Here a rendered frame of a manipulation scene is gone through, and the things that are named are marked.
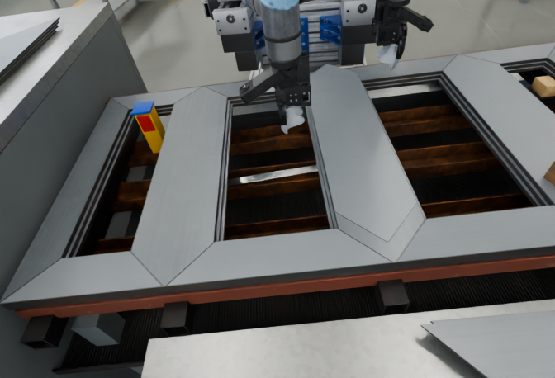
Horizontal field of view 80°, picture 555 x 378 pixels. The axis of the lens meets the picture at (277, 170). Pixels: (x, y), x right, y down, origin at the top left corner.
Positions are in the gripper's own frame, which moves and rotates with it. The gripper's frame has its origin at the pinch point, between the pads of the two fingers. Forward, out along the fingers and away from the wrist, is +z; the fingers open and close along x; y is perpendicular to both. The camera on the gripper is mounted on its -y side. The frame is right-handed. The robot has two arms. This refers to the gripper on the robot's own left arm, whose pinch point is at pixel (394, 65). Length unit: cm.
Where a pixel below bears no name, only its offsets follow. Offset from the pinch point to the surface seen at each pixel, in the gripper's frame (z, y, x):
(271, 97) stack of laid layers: 7.6, 39.0, -2.2
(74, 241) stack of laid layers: 7, 86, 48
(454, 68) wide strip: 5.8, -21.4, -3.1
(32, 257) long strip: 6, 94, 52
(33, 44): -16, 110, -11
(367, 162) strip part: 5.8, 16.2, 34.7
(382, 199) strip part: 5.8, 16.0, 46.8
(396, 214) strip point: 6, 14, 51
